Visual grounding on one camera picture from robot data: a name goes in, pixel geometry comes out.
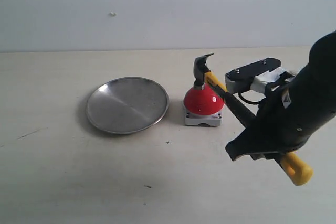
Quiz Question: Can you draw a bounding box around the round steel plate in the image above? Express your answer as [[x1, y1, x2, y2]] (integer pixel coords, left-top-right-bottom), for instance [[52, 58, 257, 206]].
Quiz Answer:
[[86, 77, 170, 135]]

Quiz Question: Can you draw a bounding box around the red dome push button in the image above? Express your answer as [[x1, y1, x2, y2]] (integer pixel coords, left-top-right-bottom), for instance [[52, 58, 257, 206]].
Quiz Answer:
[[183, 84, 225, 127]]

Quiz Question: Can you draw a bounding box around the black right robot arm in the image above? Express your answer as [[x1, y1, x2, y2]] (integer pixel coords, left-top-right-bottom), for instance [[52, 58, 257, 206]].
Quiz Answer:
[[221, 33, 335, 160]]

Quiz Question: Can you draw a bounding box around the yellow black claw hammer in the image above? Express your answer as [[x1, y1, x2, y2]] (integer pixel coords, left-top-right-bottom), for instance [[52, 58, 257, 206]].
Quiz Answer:
[[193, 54, 313, 186]]

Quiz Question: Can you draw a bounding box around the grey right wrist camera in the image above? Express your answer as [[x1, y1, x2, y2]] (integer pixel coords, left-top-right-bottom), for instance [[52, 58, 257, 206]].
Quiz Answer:
[[225, 58, 295, 94]]

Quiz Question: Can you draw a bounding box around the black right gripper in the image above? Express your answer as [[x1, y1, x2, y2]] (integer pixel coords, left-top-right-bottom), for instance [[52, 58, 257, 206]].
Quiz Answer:
[[225, 82, 315, 161]]

